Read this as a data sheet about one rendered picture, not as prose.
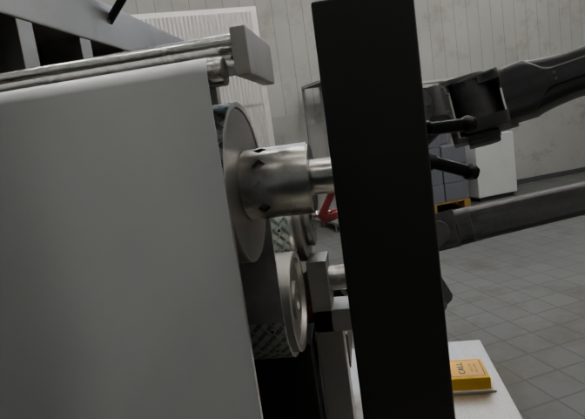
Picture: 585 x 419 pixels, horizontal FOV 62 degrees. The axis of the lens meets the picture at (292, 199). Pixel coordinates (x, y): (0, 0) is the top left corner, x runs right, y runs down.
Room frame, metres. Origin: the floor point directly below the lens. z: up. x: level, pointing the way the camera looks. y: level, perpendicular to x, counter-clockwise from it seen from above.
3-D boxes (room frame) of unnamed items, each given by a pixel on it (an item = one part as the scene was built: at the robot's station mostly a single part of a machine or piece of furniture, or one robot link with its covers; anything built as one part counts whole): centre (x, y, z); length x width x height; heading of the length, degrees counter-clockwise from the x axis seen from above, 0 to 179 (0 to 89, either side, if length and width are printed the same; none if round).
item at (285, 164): (0.44, 0.01, 1.34); 0.06 x 0.06 x 0.06; 81
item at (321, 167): (0.43, -0.05, 1.34); 0.06 x 0.03 x 0.03; 81
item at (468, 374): (0.81, -0.26, 0.91); 0.07 x 0.07 x 0.02; 81
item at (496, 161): (7.28, -2.91, 0.68); 0.69 x 0.59 x 1.36; 105
